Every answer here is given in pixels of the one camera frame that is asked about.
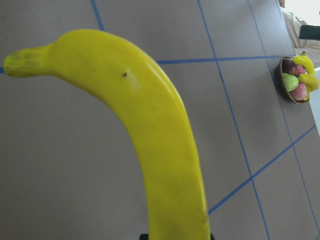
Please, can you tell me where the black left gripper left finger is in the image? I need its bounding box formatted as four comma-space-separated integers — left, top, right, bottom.
139, 233, 149, 240

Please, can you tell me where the yellow banana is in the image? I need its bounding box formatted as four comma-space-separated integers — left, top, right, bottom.
3, 29, 211, 240
291, 51, 316, 76
297, 73, 319, 92

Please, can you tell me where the woven brown fruit basket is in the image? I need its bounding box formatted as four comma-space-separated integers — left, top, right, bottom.
274, 55, 312, 104

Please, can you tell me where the pink apple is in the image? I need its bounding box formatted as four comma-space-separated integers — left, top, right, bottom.
289, 64, 307, 77
290, 82, 309, 101

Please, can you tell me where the green pear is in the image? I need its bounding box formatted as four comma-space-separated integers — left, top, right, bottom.
282, 73, 299, 92

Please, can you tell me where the dark red mango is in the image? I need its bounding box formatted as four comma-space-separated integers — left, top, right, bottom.
281, 58, 296, 76

